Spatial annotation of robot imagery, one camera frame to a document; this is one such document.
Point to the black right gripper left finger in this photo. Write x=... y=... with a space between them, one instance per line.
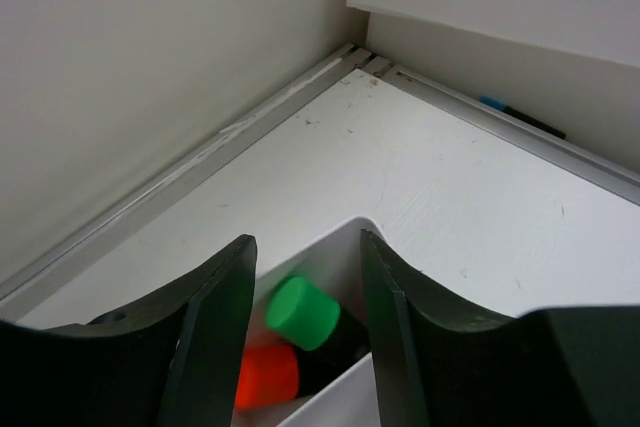
x=169 y=358

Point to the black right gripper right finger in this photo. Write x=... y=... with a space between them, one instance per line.
x=442 y=360

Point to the orange cap highlighter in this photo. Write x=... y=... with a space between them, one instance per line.
x=275 y=375

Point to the green cap highlighter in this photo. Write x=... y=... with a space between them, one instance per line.
x=316 y=323

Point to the white divided organizer tray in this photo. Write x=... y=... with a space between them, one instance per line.
x=332 y=264

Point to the blue cap marker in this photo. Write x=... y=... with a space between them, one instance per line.
x=508 y=110

